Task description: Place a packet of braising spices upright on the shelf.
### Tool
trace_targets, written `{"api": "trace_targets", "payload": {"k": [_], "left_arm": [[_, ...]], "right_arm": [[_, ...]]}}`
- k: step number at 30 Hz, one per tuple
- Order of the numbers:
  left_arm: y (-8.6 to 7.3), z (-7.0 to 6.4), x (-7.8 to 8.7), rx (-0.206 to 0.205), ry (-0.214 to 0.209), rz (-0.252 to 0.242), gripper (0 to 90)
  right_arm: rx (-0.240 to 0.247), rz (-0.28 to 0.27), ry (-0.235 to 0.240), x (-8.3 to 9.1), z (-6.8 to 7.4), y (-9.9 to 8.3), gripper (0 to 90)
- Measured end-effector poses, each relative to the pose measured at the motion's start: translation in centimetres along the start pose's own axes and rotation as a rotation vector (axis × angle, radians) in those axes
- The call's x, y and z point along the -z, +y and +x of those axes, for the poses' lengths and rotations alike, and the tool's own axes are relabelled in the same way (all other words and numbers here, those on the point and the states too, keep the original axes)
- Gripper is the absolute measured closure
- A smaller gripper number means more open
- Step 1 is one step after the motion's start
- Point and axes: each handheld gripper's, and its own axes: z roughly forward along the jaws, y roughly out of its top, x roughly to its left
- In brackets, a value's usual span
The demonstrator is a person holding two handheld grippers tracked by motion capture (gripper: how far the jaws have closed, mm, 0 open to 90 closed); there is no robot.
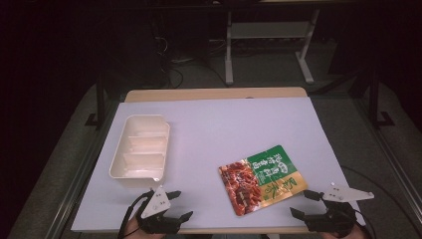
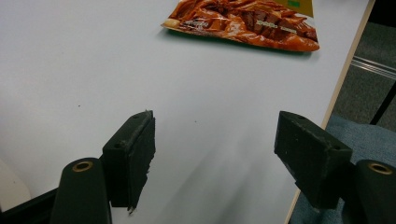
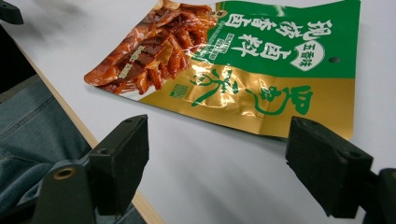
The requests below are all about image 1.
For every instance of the red and green snack packet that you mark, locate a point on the red and green snack packet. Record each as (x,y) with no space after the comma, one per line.
(262,179)

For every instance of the person's left hand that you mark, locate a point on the person's left hand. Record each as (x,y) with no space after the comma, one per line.
(132,229)

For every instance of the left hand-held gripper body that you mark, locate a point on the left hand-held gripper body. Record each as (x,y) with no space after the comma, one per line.
(156,205)

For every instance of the person's right hand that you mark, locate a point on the person's right hand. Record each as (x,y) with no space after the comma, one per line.
(345,236)

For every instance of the white metal stand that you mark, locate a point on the white metal stand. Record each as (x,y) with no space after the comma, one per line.
(229,59)

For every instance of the white divided plastic tray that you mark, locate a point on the white divided plastic tray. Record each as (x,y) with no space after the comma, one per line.
(142,149)

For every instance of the white table mat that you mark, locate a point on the white table mat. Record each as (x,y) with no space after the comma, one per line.
(215,126)

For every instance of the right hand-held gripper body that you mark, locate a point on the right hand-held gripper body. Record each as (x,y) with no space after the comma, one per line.
(335,215)

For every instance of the black metal stand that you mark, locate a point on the black metal stand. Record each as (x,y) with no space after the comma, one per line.
(375,99)
(100,106)

